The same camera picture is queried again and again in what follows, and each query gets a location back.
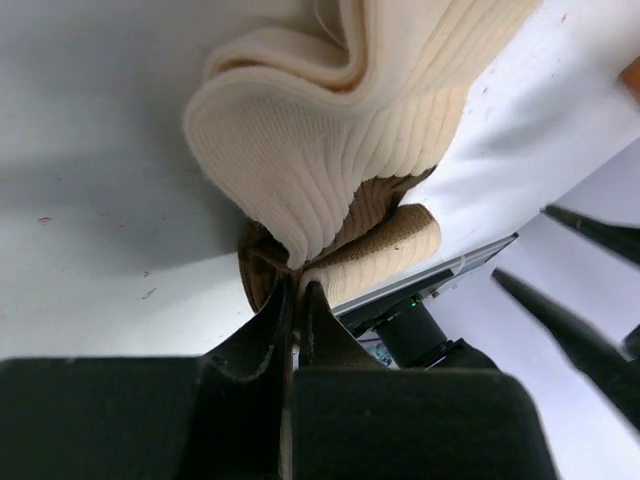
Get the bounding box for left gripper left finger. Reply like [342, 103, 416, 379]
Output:
[1, 280, 293, 479]

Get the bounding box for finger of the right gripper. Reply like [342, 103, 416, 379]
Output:
[542, 204, 639, 266]
[492, 268, 639, 428]

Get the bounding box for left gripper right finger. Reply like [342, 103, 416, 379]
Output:
[292, 282, 558, 479]

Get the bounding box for cream brown sock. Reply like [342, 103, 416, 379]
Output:
[183, 1, 537, 310]

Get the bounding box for wooden compartment tray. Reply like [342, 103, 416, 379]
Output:
[619, 57, 640, 104]

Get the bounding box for aluminium frame rail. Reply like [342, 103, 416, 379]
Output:
[333, 233, 518, 325]

